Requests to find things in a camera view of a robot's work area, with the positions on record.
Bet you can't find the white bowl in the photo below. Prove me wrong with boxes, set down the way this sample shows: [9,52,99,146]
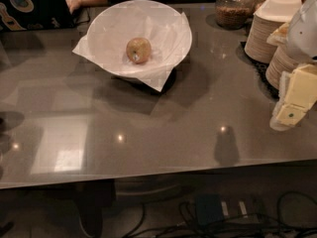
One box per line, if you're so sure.
[85,0,193,82]

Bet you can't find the left stack of paper plates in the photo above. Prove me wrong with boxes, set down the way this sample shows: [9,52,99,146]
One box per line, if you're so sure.
[244,15,282,63]

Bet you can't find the black floor cables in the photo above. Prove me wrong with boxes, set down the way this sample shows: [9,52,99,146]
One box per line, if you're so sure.
[122,190,317,238]

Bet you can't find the black tray mat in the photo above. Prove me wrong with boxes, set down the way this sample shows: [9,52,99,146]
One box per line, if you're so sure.
[240,42,279,101]

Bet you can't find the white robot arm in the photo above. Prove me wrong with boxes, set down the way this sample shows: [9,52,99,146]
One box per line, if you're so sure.
[269,0,317,131]

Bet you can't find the right stack of paper plates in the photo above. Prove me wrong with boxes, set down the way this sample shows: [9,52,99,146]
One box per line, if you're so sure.
[265,45,298,89]

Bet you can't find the black power adapter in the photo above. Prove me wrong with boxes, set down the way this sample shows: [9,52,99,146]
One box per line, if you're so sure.
[195,194,224,226]

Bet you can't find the yellow-red apple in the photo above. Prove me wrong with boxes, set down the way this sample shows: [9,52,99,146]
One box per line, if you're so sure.
[126,38,152,64]

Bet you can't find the glass jar with grains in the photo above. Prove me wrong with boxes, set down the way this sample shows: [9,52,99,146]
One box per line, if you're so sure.
[215,0,256,30]

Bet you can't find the black laptop with stickers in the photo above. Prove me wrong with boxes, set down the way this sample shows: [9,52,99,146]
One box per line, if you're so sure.
[0,0,74,33]

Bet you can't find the person's hand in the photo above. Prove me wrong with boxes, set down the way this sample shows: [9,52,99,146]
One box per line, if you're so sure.
[65,0,81,13]

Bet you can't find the stack of paper plates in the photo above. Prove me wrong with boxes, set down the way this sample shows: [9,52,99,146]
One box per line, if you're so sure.
[244,15,282,63]
[265,45,298,89]

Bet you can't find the white paper sheet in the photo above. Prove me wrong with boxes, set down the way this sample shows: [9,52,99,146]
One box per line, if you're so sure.
[71,11,193,93]

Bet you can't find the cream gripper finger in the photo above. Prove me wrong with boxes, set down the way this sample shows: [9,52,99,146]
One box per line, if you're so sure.
[269,100,291,131]
[274,104,306,127]

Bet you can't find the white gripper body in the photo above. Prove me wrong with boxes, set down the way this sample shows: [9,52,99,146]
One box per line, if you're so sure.
[279,64,317,111]

